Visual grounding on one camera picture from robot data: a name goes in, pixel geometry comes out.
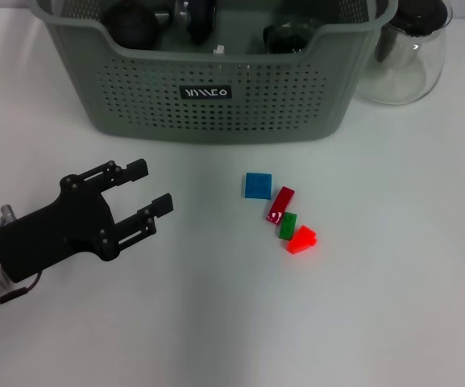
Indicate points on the blue square toy plate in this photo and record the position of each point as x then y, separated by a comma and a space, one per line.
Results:
258, 185

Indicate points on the glass carafe with black lid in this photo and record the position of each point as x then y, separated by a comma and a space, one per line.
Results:
405, 68

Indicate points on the large red toy brick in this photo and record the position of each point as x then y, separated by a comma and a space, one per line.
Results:
300, 240

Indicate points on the green toy brick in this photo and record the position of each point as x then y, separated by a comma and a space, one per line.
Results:
287, 226

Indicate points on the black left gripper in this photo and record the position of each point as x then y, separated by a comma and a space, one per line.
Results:
59, 230

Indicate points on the dark red long toy brick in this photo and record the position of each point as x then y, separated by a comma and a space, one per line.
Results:
280, 205

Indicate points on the dark clay teapot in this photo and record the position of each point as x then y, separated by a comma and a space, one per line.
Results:
131, 26

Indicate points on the grey-green perforated storage bin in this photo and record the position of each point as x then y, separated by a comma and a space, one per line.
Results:
216, 113

